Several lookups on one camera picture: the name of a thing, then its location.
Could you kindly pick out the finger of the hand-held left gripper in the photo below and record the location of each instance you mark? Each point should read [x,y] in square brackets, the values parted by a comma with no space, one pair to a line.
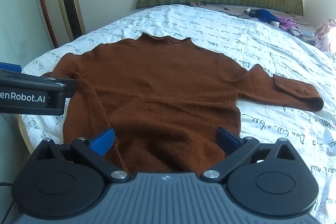
[60,87]
[9,67]

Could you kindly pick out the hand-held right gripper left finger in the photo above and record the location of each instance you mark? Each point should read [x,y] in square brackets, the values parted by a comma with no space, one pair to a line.
[103,141]

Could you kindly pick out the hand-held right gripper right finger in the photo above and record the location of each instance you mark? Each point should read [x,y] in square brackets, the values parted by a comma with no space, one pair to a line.
[228,140]

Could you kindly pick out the brown knit sweater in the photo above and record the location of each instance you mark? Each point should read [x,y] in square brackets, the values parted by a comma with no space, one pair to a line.
[162,87]

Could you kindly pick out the pink clothes pile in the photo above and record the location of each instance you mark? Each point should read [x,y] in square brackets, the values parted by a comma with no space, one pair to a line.
[325,35]

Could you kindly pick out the white script printed bed sheet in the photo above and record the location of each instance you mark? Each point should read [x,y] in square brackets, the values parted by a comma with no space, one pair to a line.
[275,50]

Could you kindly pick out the blue cloth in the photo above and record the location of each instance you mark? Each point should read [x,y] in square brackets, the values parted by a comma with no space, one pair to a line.
[265,15]

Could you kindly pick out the grey power adapter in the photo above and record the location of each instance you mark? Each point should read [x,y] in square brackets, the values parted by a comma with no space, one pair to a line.
[252,11]

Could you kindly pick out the purple cloth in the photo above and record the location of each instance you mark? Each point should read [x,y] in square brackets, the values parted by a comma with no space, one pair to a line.
[286,22]

